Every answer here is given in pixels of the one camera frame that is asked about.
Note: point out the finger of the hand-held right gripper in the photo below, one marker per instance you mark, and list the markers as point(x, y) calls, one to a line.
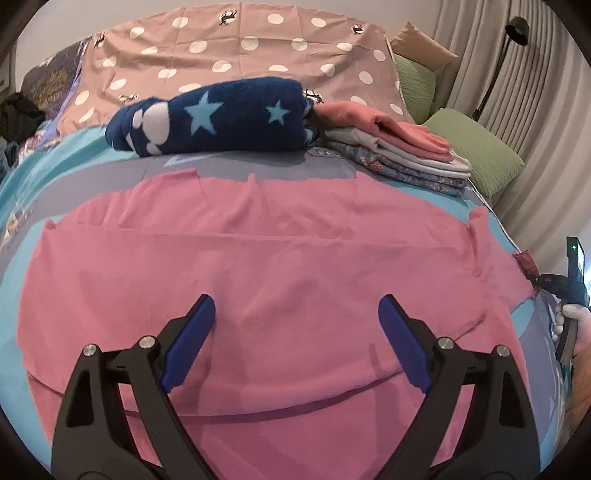
point(549, 280)

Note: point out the beige curtain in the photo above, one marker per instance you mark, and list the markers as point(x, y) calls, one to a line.
point(545, 138)

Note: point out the navy star fleece blanket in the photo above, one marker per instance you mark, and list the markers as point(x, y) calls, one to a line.
point(231, 124)

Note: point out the smooth green pillow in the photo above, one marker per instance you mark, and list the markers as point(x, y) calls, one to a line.
point(475, 147)

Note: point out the purple printed blanket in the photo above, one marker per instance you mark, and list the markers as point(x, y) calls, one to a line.
point(51, 83)

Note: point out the tan pillow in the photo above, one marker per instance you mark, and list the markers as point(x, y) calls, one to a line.
point(425, 46)

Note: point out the person's right hand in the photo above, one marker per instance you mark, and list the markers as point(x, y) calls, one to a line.
point(577, 316)

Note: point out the dark cloth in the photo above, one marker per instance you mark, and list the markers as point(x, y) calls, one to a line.
point(18, 115)

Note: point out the black floor lamp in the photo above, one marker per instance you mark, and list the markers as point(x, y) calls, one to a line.
point(517, 27)

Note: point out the stack of folded clothes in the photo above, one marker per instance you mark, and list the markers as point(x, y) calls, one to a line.
point(392, 129)
point(415, 161)

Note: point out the pink polka dot sheet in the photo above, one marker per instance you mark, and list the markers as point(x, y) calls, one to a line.
point(258, 60)

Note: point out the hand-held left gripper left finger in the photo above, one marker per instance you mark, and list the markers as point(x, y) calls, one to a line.
point(191, 341)

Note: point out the folded floral cloth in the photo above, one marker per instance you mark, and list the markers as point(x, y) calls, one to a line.
point(397, 174)

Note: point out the pink garment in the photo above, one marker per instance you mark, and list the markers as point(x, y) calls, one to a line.
point(286, 258)

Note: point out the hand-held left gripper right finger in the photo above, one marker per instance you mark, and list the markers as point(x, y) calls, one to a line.
point(404, 341)

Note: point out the ribbed green pillow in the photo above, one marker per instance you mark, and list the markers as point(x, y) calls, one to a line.
point(415, 87)

